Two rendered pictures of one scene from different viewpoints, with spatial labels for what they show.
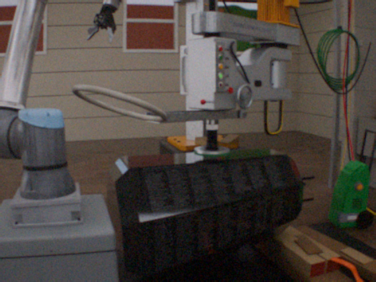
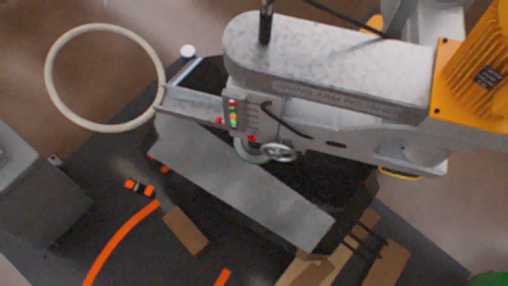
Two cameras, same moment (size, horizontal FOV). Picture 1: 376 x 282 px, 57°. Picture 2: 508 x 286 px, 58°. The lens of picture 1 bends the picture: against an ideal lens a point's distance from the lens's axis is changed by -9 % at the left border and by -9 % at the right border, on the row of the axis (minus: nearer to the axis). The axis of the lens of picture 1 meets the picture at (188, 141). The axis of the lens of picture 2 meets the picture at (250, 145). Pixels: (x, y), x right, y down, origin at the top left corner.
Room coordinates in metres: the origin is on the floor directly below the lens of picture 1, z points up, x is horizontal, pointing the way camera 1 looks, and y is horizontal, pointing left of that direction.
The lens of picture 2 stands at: (1.78, -0.82, 2.86)
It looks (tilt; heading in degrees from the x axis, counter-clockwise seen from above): 68 degrees down; 55
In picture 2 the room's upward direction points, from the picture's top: 3 degrees clockwise
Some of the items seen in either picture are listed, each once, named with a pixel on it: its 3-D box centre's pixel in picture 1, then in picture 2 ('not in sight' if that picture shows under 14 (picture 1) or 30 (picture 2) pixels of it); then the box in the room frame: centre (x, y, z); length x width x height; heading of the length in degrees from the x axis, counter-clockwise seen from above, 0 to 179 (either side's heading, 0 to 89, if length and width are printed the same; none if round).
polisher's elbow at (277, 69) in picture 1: (273, 74); (433, 134); (2.73, -0.62, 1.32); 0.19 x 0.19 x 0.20
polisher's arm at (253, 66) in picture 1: (253, 79); (358, 125); (2.53, -0.44, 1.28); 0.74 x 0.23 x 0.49; 133
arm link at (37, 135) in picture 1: (40, 135); not in sight; (1.14, 0.47, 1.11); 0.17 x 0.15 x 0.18; 72
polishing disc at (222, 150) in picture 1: (211, 150); (256, 141); (2.27, -0.14, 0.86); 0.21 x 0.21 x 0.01
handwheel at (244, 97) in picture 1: (240, 97); (281, 144); (2.27, -0.31, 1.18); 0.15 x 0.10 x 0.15; 133
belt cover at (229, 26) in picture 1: (248, 33); (369, 78); (2.51, -0.40, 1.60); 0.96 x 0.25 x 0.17; 133
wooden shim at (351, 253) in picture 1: (356, 256); not in sight; (2.22, -1.18, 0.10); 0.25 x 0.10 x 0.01; 20
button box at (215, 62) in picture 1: (218, 66); (234, 112); (2.14, -0.17, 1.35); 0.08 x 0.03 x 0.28; 133
